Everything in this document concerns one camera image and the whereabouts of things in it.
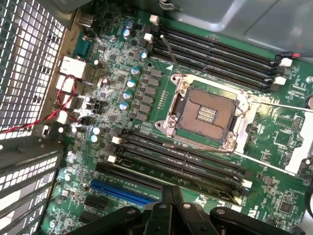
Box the CPU socket with gold pins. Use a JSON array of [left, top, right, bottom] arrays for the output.
[[155, 72, 252, 153]]

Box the RAM slot with white latches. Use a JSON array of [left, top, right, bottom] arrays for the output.
[[112, 136, 253, 189], [149, 14, 293, 69], [107, 154, 249, 207], [143, 32, 287, 86]]

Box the red black wire with plug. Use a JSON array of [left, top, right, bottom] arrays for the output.
[[274, 50, 313, 60]]

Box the RAM slot with black latches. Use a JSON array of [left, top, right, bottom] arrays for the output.
[[110, 144, 246, 196], [144, 42, 280, 93], [119, 127, 248, 176], [146, 23, 286, 75]]

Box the silver open socket cover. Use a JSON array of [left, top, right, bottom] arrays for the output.
[[236, 94, 313, 177]]

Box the blue expansion slot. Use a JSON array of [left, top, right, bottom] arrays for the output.
[[89, 179, 161, 204]]

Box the silver network port block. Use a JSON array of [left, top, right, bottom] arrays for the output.
[[59, 55, 88, 79]]

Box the grey metal PC case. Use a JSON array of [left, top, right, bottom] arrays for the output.
[[0, 0, 313, 235]]

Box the green motherboard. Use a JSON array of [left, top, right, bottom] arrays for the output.
[[40, 9, 313, 235]]

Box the thin wire locking lever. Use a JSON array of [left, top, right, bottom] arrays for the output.
[[163, 142, 236, 155]]

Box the twisted red black wire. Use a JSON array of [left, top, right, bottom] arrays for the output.
[[0, 74, 79, 135]]

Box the short black expansion slot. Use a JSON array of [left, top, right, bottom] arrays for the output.
[[79, 211, 100, 225], [84, 194, 110, 210]]

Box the locking lever with ball end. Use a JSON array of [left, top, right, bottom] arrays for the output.
[[159, 34, 184, 77]]

